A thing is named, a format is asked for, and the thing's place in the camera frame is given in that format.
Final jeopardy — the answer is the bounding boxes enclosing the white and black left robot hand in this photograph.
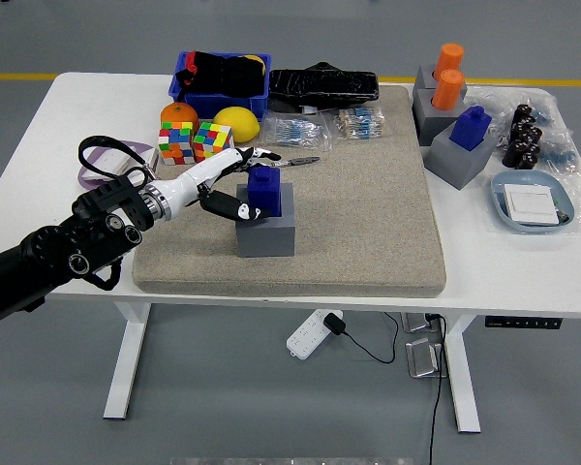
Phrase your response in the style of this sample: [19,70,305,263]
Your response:
[158,146,282,224]

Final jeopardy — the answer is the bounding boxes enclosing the blue square seal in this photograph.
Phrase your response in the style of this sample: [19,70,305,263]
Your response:
[247,166,283,218]
[450,106,492,152]

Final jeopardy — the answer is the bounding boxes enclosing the grey seal holder block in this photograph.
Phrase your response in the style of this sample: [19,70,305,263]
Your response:
[413,63,469,93]
[424,120,499,191]
[235,181,296,258]
[412,88,466,146]

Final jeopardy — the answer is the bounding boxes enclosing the orange cylinder seal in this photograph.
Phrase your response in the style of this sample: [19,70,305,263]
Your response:
[431,69,467,112]
[433,43,466,81]

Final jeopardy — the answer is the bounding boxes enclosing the colourful puzzle cube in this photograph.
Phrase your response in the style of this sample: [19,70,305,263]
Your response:
[192,121,235,164]
[157,120,196,167]

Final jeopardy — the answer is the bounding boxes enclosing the orange fruit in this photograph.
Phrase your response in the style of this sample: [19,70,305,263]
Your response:
[160,102,200,135]

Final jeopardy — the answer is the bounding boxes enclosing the yellow lemon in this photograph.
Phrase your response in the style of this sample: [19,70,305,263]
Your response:
[212,107,261,144]

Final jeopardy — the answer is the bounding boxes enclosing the blue plastic bin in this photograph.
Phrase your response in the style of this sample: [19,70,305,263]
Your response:
[168,50,273,121]

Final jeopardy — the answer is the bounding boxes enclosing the black cloth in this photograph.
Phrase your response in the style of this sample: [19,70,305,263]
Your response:
[176,49,267,98]

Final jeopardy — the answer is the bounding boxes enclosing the bag of blue resistors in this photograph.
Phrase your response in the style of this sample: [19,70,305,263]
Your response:
[260,111,331,152]

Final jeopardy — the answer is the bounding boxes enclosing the purple dish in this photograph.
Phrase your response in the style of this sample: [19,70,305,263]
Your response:
[77,139,159,190]

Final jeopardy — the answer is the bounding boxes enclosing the black plastic tray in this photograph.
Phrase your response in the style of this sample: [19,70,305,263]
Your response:
[268,61,381,110]

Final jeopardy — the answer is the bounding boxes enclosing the grey-brown mat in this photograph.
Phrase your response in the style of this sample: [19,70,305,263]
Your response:
[131,85,447,298]

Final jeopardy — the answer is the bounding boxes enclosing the bag of taped resistors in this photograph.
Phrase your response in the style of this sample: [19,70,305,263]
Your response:
[329,106,387,141]

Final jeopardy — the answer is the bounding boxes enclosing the white power strip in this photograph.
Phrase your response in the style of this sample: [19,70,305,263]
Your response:
[286,308,344,360]

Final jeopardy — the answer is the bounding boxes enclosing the white table leg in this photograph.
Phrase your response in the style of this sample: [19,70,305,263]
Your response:
[443,314,481,434]
[102,300,152,420]

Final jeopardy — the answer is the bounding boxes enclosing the black power adapter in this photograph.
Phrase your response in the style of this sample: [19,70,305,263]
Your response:
[322,312,346,336]

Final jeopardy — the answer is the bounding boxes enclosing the metal floor socket box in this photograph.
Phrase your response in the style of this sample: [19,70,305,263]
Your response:
[405,337,447,380]
[400,312,442,334]

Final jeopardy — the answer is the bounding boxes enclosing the light blue dish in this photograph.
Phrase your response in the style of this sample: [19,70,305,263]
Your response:
[490,170,576,235]

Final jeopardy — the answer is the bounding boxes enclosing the black table control panel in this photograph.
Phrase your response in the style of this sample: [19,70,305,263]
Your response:
[484,315,563,330]

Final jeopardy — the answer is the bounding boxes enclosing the clear plastic bag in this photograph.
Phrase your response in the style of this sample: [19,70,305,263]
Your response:
[464,85,581,238]

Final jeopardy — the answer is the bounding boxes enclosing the white switch panel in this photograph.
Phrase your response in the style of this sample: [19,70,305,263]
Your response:
[125,147,159,181]
[504,189,563,227]
[87,147,138,179]

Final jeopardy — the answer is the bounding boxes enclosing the thin black adapter cable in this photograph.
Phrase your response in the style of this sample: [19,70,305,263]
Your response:
[341,312,400,365]

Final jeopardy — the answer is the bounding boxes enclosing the long black cable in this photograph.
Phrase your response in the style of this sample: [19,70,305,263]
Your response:
[426,314,447,465]

